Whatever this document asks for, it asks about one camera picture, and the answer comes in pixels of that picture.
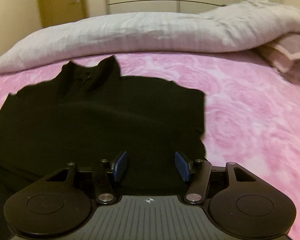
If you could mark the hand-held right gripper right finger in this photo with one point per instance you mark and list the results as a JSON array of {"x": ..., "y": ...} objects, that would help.
[{"x": 182, "y": 166}]

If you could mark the pink floral bed sheet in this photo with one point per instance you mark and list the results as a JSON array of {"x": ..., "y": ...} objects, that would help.
[{"x": 252, "y": 110}]

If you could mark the brown wooden door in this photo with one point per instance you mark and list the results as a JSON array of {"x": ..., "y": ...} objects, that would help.
[{"x": 60, "y": 0}]

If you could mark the folded pale pink blanket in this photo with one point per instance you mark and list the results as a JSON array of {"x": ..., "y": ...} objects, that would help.
[{"x": 287, "y": 55}]

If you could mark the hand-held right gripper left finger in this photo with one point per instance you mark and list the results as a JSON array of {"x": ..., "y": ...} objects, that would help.
[{"x": 120, "y": 166}]

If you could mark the grey striped quilt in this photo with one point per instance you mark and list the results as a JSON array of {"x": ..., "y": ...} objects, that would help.
[{"x": 140, "y": 35}]

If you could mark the black garment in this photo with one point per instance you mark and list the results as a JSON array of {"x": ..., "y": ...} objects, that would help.
[{"x": 102, "y": 117}]

